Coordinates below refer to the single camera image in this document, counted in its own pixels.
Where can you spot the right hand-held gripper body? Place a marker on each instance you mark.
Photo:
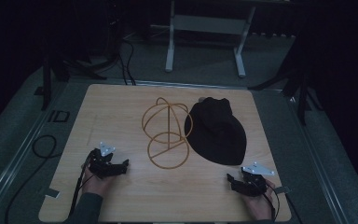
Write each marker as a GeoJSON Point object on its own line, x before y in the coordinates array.
{"type": "Point", "coordinates": [253, 185]}

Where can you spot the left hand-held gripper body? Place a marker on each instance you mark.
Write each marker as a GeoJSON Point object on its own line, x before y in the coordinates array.
{"type": "Point", "coordinates": [104, 166]}

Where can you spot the person's left hand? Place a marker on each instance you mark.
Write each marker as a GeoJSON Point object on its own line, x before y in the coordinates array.
{"type": "Point", "coordinates": [93, 185]}

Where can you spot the person's right hand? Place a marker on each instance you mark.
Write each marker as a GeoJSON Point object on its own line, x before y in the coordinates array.
{"type": "Point", "coordinates": [261, 207]}

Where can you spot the grey tape piece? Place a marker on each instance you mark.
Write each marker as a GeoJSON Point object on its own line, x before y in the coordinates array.
{"type": "Point", "coordinates": [282, 189]}
{"type": "Point", "coordinates": [52, 193]}

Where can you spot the black hat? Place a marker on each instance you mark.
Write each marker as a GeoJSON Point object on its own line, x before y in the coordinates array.
{"type": "Point", "coordinates": [217, 133]}

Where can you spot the black tripod stand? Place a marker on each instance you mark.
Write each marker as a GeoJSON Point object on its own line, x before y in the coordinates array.
{"type": "Point", "coordinates": [46, 81]}
{"type": "Point", "coordinates": [301, 93]}

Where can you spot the white metal stand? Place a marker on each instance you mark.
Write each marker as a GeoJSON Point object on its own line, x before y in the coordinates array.
{"type": "Point", "coordinates": [205, 24]}

